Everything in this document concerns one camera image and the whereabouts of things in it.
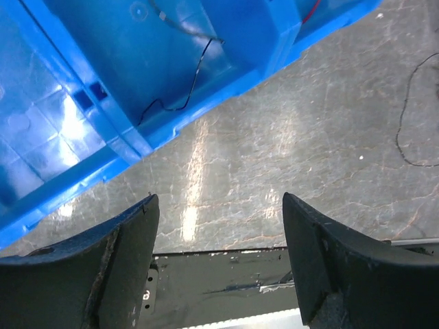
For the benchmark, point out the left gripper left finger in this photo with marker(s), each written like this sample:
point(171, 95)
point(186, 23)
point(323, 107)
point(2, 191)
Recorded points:
point(95, 279)

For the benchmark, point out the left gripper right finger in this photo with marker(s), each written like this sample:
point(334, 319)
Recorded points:
point(345, 279)

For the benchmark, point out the blue three-compartment bin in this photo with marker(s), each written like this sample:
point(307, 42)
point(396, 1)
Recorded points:
point(89, 88)

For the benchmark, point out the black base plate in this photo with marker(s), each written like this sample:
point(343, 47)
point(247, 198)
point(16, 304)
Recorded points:
point(238, 288)

